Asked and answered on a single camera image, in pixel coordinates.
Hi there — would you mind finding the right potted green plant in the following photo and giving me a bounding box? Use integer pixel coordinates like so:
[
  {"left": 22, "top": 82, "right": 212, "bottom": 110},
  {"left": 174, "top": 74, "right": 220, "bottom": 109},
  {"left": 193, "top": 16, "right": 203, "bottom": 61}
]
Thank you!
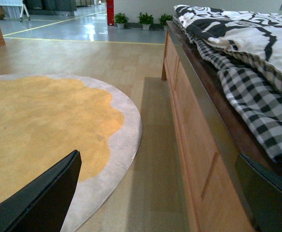
[{"left": 158, "top": 14, "right": 173, "bottom": 31}]

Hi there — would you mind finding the wooden bed frame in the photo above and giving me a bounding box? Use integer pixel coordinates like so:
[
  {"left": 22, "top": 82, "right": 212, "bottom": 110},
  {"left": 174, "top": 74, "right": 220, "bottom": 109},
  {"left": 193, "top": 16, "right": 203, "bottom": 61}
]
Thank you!
[{"left": 162, "top": 21, "right": 282, "bottom": 232}]

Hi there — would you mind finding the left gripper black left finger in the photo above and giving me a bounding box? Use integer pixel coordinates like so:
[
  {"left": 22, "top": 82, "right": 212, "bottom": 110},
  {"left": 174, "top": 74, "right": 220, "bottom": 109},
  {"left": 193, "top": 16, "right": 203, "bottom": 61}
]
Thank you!
[{"left": 0, "top": 150, "right": 82, "bottom": 232}]

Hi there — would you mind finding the white easel stand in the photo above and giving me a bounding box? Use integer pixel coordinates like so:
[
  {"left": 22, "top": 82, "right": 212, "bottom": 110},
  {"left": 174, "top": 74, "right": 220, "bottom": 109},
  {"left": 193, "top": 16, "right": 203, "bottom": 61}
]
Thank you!
[{"left": 19, "top": 1, "right": 31, "bottom": 22}]

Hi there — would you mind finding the potted green plant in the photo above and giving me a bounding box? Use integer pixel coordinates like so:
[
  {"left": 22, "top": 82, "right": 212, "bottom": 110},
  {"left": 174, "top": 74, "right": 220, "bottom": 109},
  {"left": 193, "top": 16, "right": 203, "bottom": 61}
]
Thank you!
[
  {"left": 114, "top": 13, "right": 129, "bottom": 29},
  {"left": 158, "top": 14, "right": 173, "bottom": 31},
  {"left": 138, "top": 12, "right": 154, "bottom": 30}
]

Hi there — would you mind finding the black white checked blanket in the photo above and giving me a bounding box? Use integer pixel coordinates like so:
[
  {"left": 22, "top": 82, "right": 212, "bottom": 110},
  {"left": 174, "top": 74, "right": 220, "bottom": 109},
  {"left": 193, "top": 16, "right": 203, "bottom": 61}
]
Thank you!
[{"left": 176, "top": 23, "right": 282, "bottom": 163}]

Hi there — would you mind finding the black white floral duvet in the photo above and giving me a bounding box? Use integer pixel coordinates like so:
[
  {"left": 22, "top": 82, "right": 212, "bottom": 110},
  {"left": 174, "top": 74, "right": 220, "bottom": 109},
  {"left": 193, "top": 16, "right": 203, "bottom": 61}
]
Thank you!
[{"left": 173, "top": 5, "right": 282, "bottom": 75}]

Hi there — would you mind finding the left potted green plant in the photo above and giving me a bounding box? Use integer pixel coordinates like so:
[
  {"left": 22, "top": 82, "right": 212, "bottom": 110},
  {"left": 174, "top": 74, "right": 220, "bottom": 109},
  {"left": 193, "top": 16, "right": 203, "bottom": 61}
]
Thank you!
[{"left": 114, "top": 13, "right": 129, "bottom": 29}]

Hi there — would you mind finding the round yellow grey rug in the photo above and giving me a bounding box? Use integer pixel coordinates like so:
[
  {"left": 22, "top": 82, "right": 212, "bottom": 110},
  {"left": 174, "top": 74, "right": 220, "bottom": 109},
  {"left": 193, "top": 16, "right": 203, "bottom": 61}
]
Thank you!
[{"left": 0, "top": 74, "right": 142, "bottom": 232}]

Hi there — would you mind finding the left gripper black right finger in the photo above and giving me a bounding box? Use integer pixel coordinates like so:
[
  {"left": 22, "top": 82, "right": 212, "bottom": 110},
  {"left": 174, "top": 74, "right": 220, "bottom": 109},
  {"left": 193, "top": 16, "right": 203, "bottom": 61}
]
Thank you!
[{"left": 235, "top": 154, "right": 282, "bottom": 232}]

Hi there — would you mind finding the middle potted green plant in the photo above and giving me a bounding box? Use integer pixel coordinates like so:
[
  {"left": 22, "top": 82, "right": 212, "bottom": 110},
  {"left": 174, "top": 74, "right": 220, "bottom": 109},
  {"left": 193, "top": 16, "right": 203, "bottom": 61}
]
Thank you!
[{"left": 138, "top": 12, "right": 154, "bottom": 30}]

